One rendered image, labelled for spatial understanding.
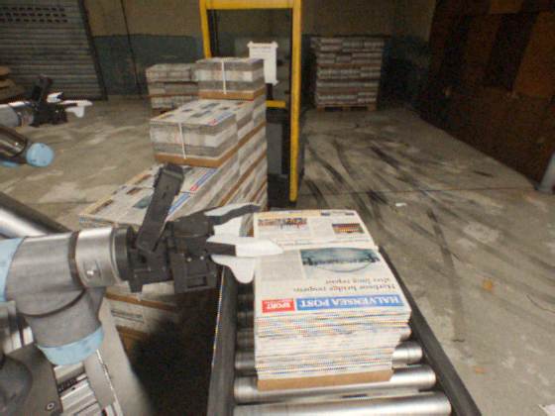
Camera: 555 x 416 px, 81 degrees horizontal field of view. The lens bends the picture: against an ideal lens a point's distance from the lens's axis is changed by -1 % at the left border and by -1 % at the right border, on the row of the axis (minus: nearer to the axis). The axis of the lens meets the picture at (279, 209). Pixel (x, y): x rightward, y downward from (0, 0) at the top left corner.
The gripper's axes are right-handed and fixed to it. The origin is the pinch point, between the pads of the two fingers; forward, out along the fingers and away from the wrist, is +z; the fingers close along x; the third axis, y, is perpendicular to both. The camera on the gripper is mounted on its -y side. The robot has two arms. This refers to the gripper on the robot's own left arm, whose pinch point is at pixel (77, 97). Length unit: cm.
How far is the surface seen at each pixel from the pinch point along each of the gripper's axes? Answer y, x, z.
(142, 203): 37.1, 30.1, -2.3
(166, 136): 24.3, 8.9, 38.0
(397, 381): 26, 138, -37
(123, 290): 75, 30, -18
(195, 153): 30, 25, 41
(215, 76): 4, -1, 97
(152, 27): 36, -446, 522
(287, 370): 22, 115, -50
